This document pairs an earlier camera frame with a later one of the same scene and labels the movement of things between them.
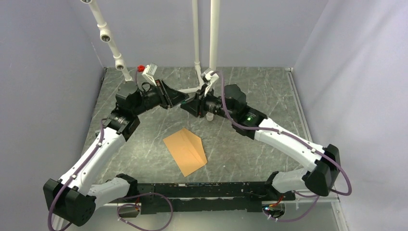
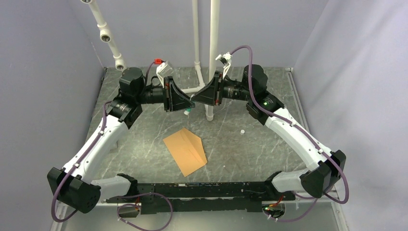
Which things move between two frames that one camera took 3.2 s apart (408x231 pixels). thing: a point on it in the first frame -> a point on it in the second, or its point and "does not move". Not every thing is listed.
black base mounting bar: (207, 197) does not move
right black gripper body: (211, 104) -> (228, 89)
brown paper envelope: (187, 150) does not move
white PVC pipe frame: (106, 36) does not move
